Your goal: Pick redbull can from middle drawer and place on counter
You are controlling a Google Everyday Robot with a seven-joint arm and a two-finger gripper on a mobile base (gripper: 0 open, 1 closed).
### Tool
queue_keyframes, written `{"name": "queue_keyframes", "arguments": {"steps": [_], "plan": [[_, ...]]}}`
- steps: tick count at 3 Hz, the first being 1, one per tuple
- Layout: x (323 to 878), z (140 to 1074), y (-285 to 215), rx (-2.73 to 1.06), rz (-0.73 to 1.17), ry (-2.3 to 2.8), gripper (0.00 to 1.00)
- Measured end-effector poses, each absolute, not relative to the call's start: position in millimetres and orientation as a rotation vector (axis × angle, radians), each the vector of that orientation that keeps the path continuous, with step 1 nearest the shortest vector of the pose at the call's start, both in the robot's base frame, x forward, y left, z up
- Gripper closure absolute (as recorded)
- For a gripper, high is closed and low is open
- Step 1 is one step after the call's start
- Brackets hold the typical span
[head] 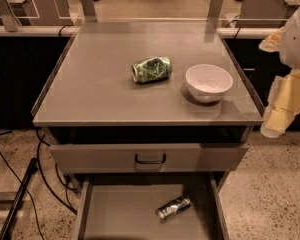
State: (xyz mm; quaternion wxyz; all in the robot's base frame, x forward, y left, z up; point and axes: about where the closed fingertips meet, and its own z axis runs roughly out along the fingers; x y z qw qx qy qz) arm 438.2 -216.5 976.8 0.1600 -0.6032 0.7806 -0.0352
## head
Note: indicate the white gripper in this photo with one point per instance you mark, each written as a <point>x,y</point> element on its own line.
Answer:
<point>297,40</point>

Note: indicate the silver blue redbull can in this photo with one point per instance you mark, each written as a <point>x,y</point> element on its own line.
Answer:
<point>173,208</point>

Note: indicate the grey top drawer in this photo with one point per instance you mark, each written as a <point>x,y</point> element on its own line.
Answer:
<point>119,158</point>

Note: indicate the crushed green soda can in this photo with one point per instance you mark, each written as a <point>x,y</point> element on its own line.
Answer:
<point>151,70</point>

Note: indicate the grey metal drawer cabinet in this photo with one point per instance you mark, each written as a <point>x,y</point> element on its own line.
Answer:
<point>91,98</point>

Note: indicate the grey open middle drawer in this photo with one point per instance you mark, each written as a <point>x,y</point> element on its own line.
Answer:
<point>122,207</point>

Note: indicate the grey background desk right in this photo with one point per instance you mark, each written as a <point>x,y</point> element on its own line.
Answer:
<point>266,13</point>

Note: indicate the grey background desk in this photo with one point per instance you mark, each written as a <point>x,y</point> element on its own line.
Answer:
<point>41,12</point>
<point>266,13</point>

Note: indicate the white ceramic bowl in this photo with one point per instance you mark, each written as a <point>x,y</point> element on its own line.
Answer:
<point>208,83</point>

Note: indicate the grey background desk left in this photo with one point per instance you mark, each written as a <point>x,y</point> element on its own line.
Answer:
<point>41,12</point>

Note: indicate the clear acrylic barrier panel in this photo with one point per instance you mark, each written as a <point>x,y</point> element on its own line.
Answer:
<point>110,9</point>

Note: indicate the black bar on floor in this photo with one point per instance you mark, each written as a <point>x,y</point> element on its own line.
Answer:
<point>6,230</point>

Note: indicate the grey metal post right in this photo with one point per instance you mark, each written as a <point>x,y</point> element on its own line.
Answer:
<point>214,12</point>

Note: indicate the grey metal post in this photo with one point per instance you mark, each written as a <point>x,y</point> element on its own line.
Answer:
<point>10,23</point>
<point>214,12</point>
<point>88,11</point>

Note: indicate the black drawer handle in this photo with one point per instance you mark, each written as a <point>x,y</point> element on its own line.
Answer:
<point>139,160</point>

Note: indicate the grey metal post far left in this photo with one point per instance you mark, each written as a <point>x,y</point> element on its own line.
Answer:
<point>10,23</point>

